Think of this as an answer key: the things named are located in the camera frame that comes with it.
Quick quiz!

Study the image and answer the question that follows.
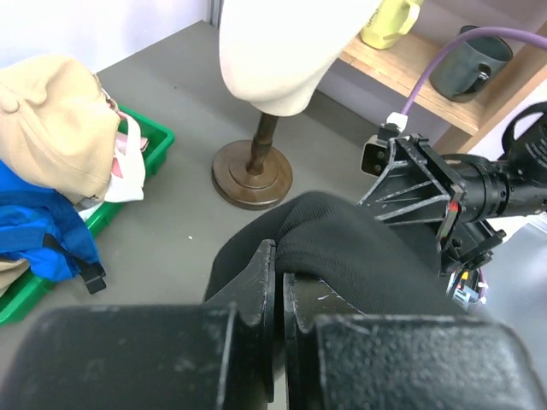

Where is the dark wooden stand base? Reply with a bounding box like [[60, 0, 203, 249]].
[[211, 113, 293, 210]]

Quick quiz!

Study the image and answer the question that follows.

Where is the blue cap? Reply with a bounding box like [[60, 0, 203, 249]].
[[1, 164, 106, 294]]

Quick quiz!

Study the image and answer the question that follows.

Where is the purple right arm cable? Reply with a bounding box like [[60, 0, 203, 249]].
[[401, 26, 547, 116]]

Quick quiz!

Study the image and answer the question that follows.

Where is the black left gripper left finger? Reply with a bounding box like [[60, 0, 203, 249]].
[[1, 241, 275, 409]]

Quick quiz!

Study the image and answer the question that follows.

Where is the pink and white cap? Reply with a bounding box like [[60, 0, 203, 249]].
[[103, 91, 148, 203]]

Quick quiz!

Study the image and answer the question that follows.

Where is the black cap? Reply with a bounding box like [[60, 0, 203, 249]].
[[203, 191, 465, 316]]

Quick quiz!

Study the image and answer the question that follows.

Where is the cream mannequin head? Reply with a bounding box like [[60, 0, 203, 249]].
[[219, 0, 379, 117]]

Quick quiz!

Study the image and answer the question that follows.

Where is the wooden shelf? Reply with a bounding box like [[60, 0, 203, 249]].
[[339, 26, 546, 153]]

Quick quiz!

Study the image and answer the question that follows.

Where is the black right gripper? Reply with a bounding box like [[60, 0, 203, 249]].
[[359, 135, 509, 273]]

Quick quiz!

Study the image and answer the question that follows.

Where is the yellow mug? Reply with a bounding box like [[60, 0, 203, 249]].
[[360, 0, 424, 50]]

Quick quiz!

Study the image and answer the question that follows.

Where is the dark green mug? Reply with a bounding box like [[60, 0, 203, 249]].
[[429, 37, 514, 103]]

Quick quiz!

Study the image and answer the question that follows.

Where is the beige cap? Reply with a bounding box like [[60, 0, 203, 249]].
[[1, 55, 121, 203]]

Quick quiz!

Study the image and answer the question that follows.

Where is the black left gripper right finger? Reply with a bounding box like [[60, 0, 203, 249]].
[[283, 274, 546, 409]]

